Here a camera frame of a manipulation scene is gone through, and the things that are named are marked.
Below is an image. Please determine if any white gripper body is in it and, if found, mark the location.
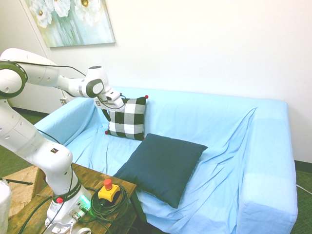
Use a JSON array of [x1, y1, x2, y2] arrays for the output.
[[95, 96, 126, 110]]

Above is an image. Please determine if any navy pillow with striped back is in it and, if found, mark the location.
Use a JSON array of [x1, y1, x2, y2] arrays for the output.
[[112, 133, 209, 209]]

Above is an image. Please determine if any black white checked pillow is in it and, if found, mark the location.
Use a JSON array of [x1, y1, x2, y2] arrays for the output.
[[102, 95, 150, 142]]

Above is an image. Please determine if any brown wooden table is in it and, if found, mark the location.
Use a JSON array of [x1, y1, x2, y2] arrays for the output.
[[7, 163, 148, 234]]

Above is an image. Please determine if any yellow emergency stop button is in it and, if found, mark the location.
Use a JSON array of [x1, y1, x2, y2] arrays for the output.
[[97, 178, 121, 202]]

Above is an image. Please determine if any floral canvas painting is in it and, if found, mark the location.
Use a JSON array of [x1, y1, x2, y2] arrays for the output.
[[19, 0, 116, 48]]

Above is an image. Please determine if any light blue covered sofa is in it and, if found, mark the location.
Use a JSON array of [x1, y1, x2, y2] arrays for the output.
[[34, 86, 299, 234]]

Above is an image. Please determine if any thin black rod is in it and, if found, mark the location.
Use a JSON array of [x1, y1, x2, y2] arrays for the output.
[[0, 178, 34, 186]]

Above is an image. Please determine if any white fluffy cylinder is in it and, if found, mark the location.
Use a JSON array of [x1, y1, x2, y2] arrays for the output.
[[0, 178, 12, 234]]

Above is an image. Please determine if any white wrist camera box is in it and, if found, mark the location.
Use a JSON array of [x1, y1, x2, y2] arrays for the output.
[[105, 90, 121, 102]]

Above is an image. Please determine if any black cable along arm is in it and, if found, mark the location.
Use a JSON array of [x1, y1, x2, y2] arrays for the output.
[[0, 60, 89, 195]]

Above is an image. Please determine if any coiled dark green cable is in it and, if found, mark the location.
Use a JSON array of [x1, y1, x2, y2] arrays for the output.
[[80, 182, 138, 231]]

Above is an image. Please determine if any dark cable at arm base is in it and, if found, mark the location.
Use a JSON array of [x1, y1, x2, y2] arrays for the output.
[[18, 196, 53, 234]]

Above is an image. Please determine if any white floor cable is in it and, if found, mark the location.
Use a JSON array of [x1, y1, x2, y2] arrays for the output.
[[295, 183, 312, 195]]

